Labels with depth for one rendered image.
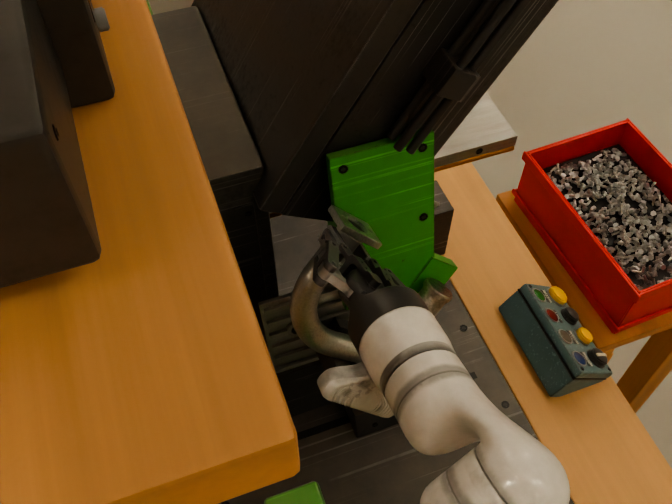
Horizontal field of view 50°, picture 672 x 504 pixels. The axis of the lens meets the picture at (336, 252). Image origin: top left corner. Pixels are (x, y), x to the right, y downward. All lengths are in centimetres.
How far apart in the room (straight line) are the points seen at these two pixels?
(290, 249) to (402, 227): 35
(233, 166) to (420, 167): 20
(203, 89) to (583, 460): 65
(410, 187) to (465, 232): 38
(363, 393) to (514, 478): 19
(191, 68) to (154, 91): 49
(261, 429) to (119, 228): 11
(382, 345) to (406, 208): 22
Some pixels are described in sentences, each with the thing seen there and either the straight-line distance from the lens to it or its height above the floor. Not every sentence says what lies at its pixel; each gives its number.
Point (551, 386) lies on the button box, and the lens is 100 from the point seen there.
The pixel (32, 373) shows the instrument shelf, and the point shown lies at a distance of 30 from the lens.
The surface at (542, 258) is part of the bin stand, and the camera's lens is 126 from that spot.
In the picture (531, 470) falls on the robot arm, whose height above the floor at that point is 132.
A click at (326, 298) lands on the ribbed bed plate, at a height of 107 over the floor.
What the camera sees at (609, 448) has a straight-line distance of 101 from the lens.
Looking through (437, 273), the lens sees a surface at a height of 109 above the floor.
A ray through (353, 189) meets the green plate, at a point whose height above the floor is 123.
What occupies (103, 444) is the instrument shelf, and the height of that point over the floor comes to 154.
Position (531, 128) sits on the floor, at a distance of 267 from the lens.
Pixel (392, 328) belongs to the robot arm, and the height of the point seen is 127.
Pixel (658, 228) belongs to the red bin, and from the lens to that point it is 125.
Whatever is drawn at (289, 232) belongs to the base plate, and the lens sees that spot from 112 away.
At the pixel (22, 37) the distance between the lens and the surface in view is 28.
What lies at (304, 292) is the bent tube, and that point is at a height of 115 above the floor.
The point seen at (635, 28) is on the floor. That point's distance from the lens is 325.
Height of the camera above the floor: 179
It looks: 54 degrees down
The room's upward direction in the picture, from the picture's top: straight up
